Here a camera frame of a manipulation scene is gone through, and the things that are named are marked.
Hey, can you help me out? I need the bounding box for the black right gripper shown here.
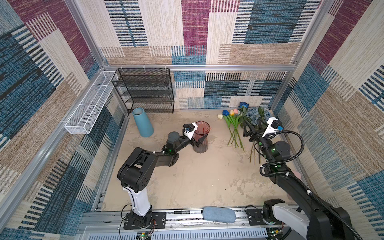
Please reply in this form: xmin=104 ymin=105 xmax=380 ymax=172
xmin=243 ymin=117 xmax=273 ymax=162

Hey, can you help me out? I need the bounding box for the red ribbed glass vase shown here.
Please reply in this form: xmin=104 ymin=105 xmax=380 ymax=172
xmin=193 ymin=121 xmax=211 ymax=154

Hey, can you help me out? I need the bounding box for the pink artificial tulip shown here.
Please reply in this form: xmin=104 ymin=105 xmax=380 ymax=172
xmin=227 ymin=108 xmax=244 ymax=146

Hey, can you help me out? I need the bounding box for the yellow artificial tulip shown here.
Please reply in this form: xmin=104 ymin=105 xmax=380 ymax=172
xmin=229 ymin=109 xmax=245 ymax=152

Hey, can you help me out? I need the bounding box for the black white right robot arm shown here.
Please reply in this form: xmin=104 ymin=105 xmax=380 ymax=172
xmin=243 ymin=118 xmax=362 ymax=240

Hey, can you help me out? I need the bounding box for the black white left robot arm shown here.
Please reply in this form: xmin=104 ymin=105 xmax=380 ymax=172
xmin=117 ymin=132 xmax=208 ymax=230

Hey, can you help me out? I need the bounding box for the teal cylindrical vase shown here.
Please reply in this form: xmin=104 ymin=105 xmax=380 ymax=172
xmin=132 ymin=108 xmax=154 ymax=138

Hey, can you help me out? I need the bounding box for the blue-grey artificial rose bunch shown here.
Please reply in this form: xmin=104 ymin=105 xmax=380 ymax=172
xmin=238 ymin=101 xmax=275 ymax=164

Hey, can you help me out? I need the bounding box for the blue-grey oval pad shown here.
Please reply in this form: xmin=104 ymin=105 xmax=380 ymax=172
xmin=202 ymin=206 xmax=236 ymax=223

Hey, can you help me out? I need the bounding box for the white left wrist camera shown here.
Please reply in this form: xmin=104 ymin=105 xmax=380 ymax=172
xmin=183 ymin=123 xmax=198 ymax=140

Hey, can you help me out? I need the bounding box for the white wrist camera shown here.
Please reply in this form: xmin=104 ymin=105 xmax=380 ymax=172
xmin=183 ymin=123 xmax=198 ymax=140
xmin=262 ymin=117 xmax=284 ymax=138

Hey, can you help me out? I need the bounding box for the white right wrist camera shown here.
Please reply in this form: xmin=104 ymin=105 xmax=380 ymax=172
xmin=262 ymin=117 xmax=284 ymax=138

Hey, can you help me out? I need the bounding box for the black wire shelf rack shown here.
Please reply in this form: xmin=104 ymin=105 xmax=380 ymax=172
xmin=112 ymin=68 xmax=175 ymax=114

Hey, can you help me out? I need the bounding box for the white wire mesh basket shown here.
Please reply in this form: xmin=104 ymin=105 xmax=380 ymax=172
xmin=65 ymin=71 xmax=115 ymax=135

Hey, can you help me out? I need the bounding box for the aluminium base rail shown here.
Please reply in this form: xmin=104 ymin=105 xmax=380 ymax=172
xmin=75 ymin=205 xmax=302 ymax=240

